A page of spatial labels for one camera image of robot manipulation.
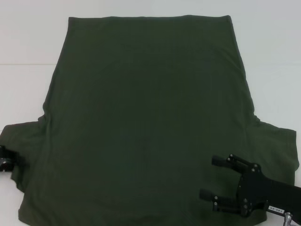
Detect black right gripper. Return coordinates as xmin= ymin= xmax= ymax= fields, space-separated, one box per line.
xmin=199 ymin=153 xmax=301 ymax=216

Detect dark green t-shirt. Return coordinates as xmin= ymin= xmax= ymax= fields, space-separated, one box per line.
xmin=0 ymin=15 xmax=301 ymax=226

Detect silver elbow cable connector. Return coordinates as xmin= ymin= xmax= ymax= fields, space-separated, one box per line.
xmin=281 ymin=211 xmax=294 ymax=226

